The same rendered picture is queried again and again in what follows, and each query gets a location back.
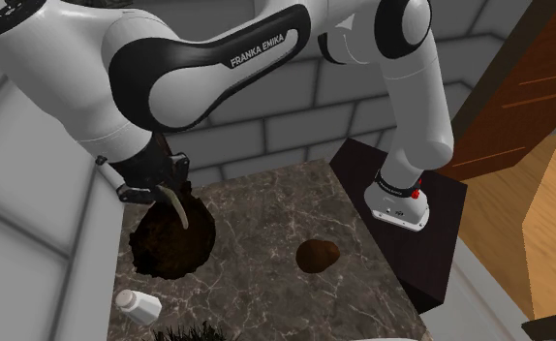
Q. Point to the dark brown rough round bowl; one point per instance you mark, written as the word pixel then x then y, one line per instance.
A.
pixel 169 250

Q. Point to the pale curved stick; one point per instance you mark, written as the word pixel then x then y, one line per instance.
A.
pixel 179 210

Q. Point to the white bottle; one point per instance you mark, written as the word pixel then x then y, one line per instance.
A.
pixel 141 307

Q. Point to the brown wooden cabinet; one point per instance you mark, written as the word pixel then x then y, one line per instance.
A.
pixel 523 80

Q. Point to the dark spiky plant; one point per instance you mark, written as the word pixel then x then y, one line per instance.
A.
pixel 193 333

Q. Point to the brown potato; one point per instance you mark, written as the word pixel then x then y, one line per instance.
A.
pixel 316 256

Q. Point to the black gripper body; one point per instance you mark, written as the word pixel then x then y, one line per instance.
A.
pixel 141 165

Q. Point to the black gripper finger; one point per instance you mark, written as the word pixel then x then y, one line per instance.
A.
pixel 136 194
pixel 180 169

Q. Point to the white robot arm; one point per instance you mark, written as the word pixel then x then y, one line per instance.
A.
pixel 70 61

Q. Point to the dark robot stand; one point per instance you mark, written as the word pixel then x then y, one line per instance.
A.
pixel 415 264

